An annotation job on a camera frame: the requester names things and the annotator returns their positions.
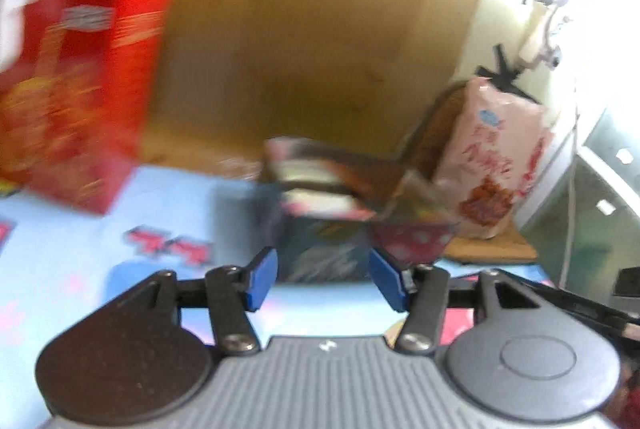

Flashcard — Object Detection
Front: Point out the wooden headboard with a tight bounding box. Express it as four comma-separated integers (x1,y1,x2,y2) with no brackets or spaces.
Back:
80,0,490,171

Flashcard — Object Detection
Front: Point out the dark tin box with sheep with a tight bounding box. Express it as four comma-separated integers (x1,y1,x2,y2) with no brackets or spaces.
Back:
264,136,451,226

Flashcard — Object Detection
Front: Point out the printed blue pink blanket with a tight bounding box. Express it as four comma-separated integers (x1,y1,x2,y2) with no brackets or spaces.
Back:
0,163,640,429

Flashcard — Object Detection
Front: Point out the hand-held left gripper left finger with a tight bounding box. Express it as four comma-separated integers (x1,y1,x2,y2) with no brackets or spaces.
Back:
107,246,279,358

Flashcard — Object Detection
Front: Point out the grey green cabinet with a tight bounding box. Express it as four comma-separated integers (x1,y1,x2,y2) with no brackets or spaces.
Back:
520,108,640,297

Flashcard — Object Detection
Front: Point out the woven wooden mat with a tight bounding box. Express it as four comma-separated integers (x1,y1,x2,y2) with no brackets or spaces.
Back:
444,228,538,266

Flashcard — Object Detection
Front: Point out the pink snack bag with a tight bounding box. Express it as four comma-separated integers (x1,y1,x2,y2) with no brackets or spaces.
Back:
432,76,557,241

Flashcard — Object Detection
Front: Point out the red gift box gold print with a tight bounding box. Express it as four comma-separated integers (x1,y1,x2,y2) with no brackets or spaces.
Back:
0,0,174,216

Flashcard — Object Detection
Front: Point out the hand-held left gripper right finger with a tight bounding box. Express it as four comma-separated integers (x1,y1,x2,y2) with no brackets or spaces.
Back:
369,249,543,356

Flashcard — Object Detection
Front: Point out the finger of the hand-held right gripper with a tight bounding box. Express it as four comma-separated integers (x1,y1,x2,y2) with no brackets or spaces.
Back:
497,268,640,344

